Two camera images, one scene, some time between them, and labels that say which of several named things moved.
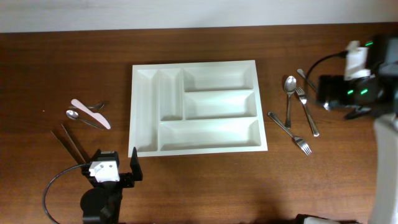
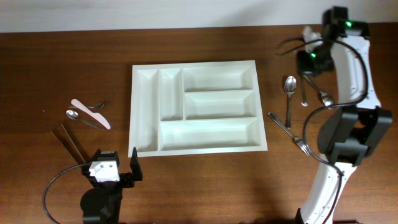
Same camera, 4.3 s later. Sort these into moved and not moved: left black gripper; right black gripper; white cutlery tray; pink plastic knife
Moved: right black gripper
Not moved: pink plastic knife; white cutlery tray; left black gripper
